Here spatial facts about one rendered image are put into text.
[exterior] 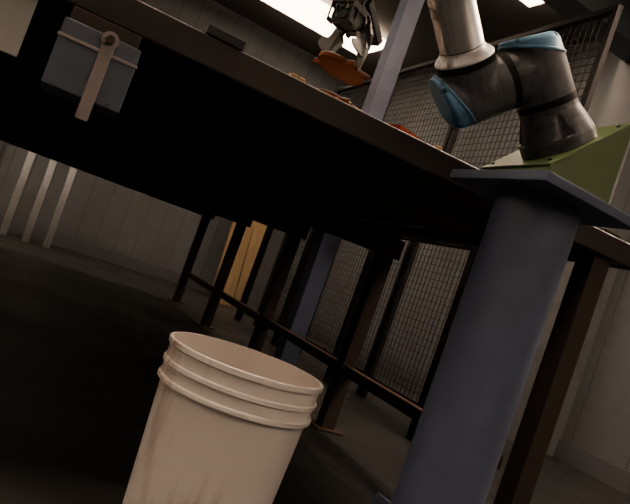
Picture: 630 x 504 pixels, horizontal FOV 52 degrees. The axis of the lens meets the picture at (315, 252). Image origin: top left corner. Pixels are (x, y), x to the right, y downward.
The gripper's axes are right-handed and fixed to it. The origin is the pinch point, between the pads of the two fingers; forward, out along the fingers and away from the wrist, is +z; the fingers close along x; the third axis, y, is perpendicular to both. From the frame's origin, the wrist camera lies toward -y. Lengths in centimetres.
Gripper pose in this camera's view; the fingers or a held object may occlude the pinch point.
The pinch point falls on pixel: (341, 67)
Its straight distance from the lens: 164.4
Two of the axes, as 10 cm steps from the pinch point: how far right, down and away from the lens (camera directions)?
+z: -3.3, 9.4, -0.4
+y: -5.7, -2.4, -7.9
